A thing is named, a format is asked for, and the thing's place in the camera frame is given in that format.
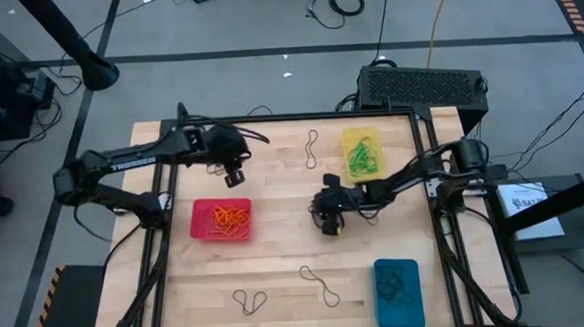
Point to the black pole with round base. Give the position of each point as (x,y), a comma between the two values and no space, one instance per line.
(92,69)

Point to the red translucent plastic basket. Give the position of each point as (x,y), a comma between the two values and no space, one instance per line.
(200,231)

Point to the brown rubber band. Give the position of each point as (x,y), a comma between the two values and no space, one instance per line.
(373,220)
(312,150)
(338,298)
(393,283)
(315,217)
(215,171)
(250,313)

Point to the white printed sign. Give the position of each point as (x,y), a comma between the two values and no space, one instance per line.
(535,221)

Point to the black mat with hazard stripe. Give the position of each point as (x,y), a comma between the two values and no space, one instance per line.
(74,310)

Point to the green rubber band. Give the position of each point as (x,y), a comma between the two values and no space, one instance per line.
(359,151)
(365,170)
(373,161)

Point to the black metal stand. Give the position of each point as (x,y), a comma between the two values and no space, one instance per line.
(564,201)

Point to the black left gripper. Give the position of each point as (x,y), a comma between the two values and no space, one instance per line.
(228,147)

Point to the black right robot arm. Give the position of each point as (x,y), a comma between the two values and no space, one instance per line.
(403,177)

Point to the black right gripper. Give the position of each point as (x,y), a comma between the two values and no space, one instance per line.
(341,198)

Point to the silver metal bracket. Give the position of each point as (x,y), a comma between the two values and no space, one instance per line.
(432,188)

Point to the blue plastic basket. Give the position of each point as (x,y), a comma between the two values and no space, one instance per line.
(415,317)

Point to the black perforated computer case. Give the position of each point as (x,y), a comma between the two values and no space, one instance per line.
(418,89)

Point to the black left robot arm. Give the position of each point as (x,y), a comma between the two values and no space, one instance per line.
(131,161)

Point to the yellow translucent plastic basket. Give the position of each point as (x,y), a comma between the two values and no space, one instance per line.
(350,133)

